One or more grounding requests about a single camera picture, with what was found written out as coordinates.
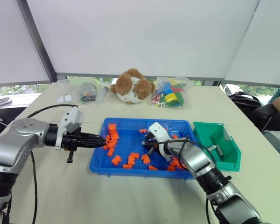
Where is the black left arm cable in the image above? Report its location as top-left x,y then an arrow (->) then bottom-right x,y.
30,151 -> 39,224
26,104 -> 79,119

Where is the brown and white plush bear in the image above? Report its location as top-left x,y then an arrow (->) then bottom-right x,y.
109,68 -> 156,105

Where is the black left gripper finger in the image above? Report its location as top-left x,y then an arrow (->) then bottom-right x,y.
80,133 -> 107,142
80,140 -> 107,148

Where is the dark window frame post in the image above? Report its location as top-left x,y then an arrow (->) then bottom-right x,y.
15,0 -> 58,84

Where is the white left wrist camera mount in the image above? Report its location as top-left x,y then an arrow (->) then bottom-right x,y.
55,106 -> 85,152

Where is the tall orange block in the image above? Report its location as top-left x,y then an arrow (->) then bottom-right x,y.
108,124 -> 120,140

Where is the clear bag of small parts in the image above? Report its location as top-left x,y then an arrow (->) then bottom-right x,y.
57,81 -> 103,106

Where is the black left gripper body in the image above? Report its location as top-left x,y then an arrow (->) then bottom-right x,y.
61,132 -> 82,163

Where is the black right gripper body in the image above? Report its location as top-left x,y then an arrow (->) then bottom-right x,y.
144,132 -> 165,155

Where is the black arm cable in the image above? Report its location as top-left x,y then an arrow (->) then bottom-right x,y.
205,198 -> 212,224
30,151 -> 39,224
26,104 -> 79,119
165,137 -> 217,169

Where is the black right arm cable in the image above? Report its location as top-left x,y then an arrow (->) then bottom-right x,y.
165,137 -> 217,169
205,198 -> 212,224

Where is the blue plastic bin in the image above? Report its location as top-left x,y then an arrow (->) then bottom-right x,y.
89,117 -> 201,180

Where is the clear bag of coloured blocks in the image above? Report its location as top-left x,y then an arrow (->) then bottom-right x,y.
151,76 -> 192,111

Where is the green plastic bin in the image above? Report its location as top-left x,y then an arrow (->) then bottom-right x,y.
193,121 -> 242,172

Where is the black backpack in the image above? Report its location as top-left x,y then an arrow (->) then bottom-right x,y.
230,91 -> 262,111

